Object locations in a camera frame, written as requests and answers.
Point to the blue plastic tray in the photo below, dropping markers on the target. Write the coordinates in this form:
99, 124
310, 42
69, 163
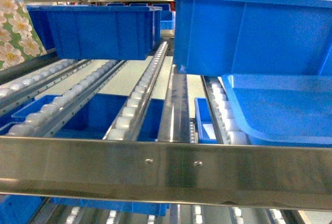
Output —
281, 110

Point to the large blue plastic bin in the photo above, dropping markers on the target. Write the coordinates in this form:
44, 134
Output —
287, 37

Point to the blue plastic bin left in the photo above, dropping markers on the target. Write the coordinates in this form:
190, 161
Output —
98, 32

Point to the steel rack front rail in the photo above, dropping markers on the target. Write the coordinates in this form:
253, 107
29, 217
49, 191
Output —
243, 176

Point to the white roller conveyor track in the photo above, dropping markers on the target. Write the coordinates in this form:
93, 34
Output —
128, 122

